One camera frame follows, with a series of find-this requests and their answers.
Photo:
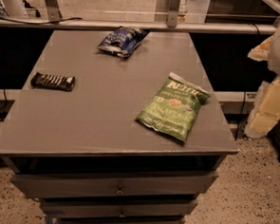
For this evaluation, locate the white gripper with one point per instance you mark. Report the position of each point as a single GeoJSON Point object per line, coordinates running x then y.
{"type": "Point", "coordinates": [265, 112]}

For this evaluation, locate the blue chip bag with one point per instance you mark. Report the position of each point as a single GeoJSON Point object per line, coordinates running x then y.
{"type": "Point", "coordinates": [123, 41]}

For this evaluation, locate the green jalapeno chip bag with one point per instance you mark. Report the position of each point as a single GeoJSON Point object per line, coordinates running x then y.
{"type": "Point", "coordinates": [173, 110]}

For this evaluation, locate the grey drawer cabinet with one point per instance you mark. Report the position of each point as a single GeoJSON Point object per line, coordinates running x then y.
{"type": "Point", "coordinates": [93, 128]}

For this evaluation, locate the dark chocolate bar wrapper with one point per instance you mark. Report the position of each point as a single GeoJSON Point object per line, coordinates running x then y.
{"type": "Point", "coordinates": [50, 81]}

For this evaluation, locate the middle grey drawer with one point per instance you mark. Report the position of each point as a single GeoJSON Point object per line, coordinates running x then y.
{"type": "Point", "coordinates": [118, 207]}

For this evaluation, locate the top grey drawer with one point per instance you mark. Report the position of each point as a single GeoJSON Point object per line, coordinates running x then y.
{"type": "Point", "coordinates": [114, 184]}

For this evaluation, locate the metal rail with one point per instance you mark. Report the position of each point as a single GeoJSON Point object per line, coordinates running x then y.
{"type": "Point", "coordinates": [85, 24]}

